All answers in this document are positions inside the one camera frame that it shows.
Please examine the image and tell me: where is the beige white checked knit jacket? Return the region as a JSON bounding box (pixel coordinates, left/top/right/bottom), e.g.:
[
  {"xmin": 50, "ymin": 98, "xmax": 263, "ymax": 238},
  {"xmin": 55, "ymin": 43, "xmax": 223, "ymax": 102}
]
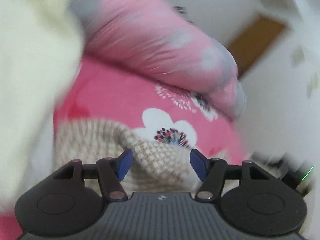
[{"xmin": 54, "ymin": 119, "xmax": 201, "ymax": 196}]

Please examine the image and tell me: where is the pink floral bed sheet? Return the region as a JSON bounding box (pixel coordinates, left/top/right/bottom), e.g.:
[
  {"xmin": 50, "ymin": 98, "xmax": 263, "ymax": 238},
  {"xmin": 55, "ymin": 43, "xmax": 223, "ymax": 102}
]
[{"xmin": 1, "ymin": 56, "xmax": 245, "ymax": 239}]

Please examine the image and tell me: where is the brown wooden door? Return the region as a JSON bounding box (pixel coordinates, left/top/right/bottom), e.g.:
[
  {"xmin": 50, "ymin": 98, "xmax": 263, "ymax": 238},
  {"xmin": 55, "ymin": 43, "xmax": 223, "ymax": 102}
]
[{"xmin": 228, "ymin": 15, "xmax": 288, "ymax": 77}]

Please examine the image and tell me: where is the pink grey floral duvet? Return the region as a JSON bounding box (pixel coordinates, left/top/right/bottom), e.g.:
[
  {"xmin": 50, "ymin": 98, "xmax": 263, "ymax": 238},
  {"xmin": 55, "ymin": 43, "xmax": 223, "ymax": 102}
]
[{"xmin": 68, "ymin": 0, "xmax": 246, "ymax": 120}]

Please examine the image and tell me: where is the cream fleece garment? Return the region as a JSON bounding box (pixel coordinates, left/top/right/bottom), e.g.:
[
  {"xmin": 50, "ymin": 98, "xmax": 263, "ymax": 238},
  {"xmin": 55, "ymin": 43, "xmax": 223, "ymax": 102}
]
[{"xmin": 1, "ymin": 0, "xmax": 84, "ymax": 215}]

